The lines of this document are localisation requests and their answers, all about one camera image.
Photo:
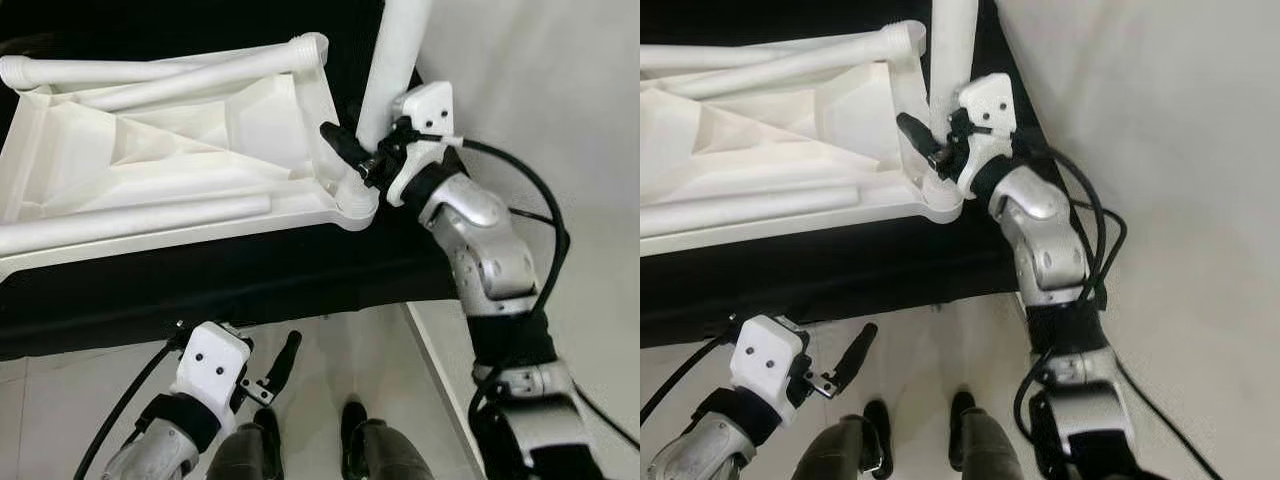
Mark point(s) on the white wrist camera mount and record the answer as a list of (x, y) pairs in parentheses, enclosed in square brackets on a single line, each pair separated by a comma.
[(990, 100), (425, 110), (765, 355), (210, 360)]

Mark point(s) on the grey robot leg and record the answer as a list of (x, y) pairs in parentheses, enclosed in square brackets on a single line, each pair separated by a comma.
[(840, 455), (990, 450), (240, 455), (390, 455)]

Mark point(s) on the white plastic table top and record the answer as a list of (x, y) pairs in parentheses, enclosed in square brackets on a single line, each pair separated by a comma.
[(760, 140), (150, 150)]

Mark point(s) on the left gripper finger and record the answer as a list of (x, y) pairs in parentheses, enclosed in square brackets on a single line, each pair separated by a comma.
[(858, 352), (287, 358)]

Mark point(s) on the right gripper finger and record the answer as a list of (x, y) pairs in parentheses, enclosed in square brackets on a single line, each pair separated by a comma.
[(918, 138), (345, 148)]

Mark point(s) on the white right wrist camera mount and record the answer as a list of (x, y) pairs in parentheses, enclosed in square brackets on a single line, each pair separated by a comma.
[(425, 110), (990, 100)]

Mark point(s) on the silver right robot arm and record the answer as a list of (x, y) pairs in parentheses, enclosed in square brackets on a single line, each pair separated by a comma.
[(480, 240), (1045, 240)]

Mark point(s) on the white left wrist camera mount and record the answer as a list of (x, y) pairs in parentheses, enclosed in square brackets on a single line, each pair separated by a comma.
[(765, 355), (210, 360)]

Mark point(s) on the black tablecloth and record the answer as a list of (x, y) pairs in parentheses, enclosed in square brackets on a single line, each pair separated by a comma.
[(200, 290), (850, 280)]

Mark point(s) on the grey left robot leg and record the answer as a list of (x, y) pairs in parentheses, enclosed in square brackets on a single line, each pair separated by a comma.
[(840, 455), (240, 455)]

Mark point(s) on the grey right robot leg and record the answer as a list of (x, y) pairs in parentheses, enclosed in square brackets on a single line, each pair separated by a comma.
[(990, 450), (390, 455)]

